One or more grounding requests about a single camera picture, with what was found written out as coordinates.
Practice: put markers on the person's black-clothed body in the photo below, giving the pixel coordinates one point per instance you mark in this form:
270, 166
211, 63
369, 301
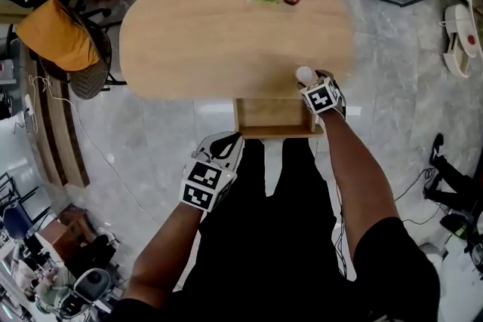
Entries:
264, 256

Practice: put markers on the wooden step platform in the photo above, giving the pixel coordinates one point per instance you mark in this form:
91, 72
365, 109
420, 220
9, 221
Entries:
56, 132

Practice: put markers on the small white ball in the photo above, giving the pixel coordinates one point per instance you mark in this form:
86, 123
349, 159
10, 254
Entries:
303, 73

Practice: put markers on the grey round machine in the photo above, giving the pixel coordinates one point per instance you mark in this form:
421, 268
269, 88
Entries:
88, 284

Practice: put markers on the oval wooden table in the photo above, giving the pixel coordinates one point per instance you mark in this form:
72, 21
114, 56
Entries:
211, 41

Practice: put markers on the white power strip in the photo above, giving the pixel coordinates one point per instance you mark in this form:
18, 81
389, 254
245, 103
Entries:
31, 113

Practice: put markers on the person's right forearm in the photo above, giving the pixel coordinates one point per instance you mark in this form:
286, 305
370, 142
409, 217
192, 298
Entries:
354, 177

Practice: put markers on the brown wooden box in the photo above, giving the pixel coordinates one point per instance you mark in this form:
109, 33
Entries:
66, 232

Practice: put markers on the wooden drawer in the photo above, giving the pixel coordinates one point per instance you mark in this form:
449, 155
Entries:
271, 113

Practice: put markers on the person's left forearm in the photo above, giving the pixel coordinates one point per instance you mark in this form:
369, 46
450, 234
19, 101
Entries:
162, 256

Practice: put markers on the white round cart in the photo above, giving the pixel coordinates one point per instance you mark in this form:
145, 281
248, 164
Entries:
462, 34

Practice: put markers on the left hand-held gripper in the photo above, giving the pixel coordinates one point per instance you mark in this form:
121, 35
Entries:
205, 184

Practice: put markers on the dark woven chair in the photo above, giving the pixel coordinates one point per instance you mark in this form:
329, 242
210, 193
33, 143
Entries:
90, 75

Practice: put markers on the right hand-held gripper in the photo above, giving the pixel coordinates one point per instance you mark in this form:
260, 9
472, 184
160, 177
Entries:
322, 100

